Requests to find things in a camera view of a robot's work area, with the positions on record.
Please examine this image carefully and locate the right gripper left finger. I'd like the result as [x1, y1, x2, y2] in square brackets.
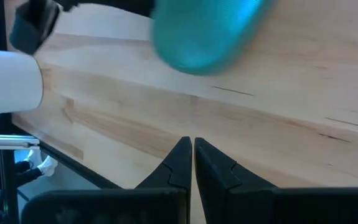
[21, 136, 194, 224]

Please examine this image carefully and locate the green rubber slide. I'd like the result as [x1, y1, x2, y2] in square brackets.
[149, 0, 275, 77]

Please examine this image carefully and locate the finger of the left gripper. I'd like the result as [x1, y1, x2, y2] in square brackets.
[9, 0, 62, 55]

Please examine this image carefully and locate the white plant pot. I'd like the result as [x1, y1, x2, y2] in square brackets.
[0, 49, 45, 116]

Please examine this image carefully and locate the small white object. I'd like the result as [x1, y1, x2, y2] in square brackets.
[26, 149, 59, 177]

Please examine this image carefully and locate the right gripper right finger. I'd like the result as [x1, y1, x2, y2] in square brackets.
[194, 137, 358, 224]

